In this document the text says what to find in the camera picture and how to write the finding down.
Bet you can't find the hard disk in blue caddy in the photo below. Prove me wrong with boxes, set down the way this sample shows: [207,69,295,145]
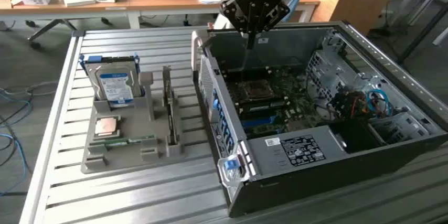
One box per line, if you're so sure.
[79,54,141,108]

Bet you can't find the grey floor cable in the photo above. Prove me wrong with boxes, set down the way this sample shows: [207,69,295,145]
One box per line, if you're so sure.
[0,81,59,96]

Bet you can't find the CPU chip with metal lid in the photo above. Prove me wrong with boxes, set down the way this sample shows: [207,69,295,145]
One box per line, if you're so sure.
[95,116,119,137]

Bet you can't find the grey parts rack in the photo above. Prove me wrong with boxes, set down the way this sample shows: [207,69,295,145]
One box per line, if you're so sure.
[80,71,188,174]

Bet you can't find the black open PC case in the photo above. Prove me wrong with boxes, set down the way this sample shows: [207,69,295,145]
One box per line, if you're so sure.
[191,20,448,218]

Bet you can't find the grey chipset heatsink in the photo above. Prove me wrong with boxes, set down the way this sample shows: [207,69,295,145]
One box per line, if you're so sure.
[287,121,312,132]

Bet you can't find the metal CPU socket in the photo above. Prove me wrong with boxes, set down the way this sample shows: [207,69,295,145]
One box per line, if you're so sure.
[243,79,276,99]

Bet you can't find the red wire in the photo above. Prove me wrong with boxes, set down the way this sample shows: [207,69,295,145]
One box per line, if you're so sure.
[353,95,368,116]

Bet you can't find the grey power supply unit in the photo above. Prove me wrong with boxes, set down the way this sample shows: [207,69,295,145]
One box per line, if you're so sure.
[244,125,351,177]

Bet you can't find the blue data wire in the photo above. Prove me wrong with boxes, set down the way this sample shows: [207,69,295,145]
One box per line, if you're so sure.
[365,89,395,119]

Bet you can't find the black power wire bundle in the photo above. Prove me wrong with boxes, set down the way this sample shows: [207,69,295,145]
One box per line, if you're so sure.
[328,90,372,120]

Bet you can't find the silver disk bay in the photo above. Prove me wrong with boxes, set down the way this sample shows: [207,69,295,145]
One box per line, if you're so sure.
[367,112,433,147]

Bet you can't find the graphics card with metal bracket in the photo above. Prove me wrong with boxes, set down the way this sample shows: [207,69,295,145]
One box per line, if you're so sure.
[161,65,181,147]

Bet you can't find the blue case latch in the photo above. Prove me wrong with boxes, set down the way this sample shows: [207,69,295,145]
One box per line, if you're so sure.
[223,157,240,170]

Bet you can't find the green motherboard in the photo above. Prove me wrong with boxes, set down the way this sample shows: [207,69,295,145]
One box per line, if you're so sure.
[223,65,337,141]

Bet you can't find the installed green RAM stick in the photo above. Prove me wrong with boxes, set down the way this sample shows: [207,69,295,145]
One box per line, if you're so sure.
[241,100,287,112]

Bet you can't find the blue floor cable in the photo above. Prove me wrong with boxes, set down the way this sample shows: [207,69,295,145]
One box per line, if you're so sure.
[0,87,35,197]

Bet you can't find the blue expansion slot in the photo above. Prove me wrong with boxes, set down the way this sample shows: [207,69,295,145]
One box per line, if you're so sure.
[241,115,277,128]

